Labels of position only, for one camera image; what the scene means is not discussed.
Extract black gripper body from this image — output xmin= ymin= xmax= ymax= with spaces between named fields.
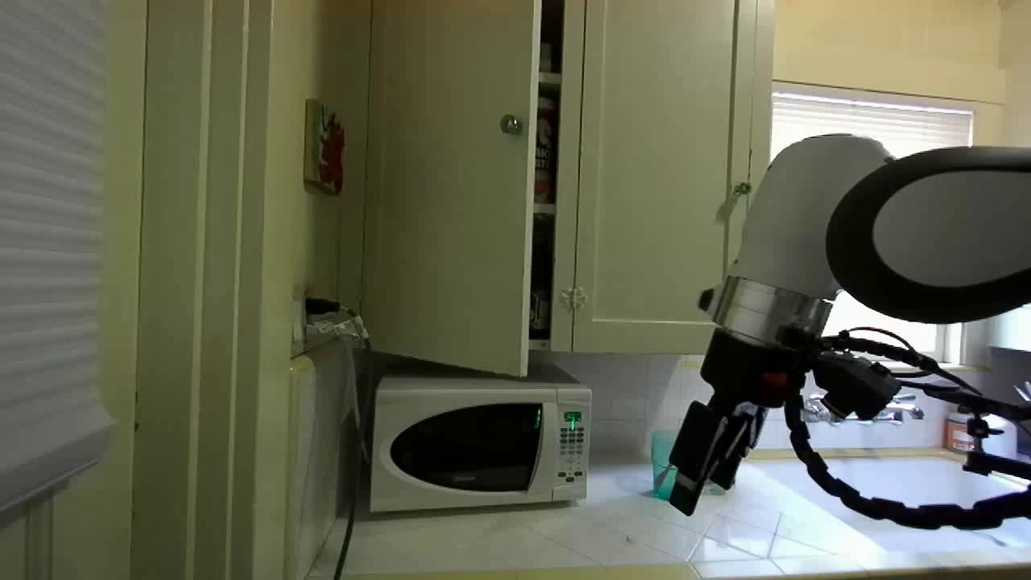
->
xmin=698 ymin=325 xmax=822 ymax=435

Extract cream cupboard door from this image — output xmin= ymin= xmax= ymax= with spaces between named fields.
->
xmin=571 ymin=0 xmax=755 ymax=356
xmin=362 ymin=0 xmax=545 ymax=381

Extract teal plastic cup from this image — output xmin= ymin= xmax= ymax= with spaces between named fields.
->
xmin=649 ymin=428 xmax=686 ymax=504

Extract white kitchen sink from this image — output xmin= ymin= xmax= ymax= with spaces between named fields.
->
xmin=786 ymin=456 xmax=1031 ymax=542

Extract small red can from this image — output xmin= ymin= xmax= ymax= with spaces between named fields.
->
xmin=945 ymin=409 xmax=976 ymax=456

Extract white microwave oven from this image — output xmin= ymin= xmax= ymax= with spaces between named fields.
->
xmin=368 ymin=370 xmax=593 ymax=517

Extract bright window with blind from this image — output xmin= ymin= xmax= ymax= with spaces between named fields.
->
xmin=767 ymin=80 xmax=978 ymax=366

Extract labelled food package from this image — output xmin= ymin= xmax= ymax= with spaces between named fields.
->
xmin=531 ymin=90 xmax=560 ymax=206

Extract crumpled silver foil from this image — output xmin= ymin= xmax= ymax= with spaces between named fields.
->
xmin=300 ymin=294 xmax=373 ymax=361

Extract white door blind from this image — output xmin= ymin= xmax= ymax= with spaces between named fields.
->
xmin=0 ymin=0 xmax=117 ymax=520

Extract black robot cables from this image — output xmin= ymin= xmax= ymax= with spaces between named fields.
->
xmin=810 ymin=323 xmax=1031 ymax=428

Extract black camera on mount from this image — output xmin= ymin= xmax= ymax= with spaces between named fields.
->
xmin=960 ymin=413 xmax=1031 ymax=481

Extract cream wall cupboard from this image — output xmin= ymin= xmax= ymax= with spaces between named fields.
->
xmin=528 ymin=0 xmax=780 ymax=366

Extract black power cable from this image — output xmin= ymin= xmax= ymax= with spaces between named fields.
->
xmin=332 ymin=319 xmax=368 ymax=580

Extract red wall box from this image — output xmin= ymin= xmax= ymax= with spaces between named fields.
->
xmin=302 ymin=97 xmax=348 ymax=201

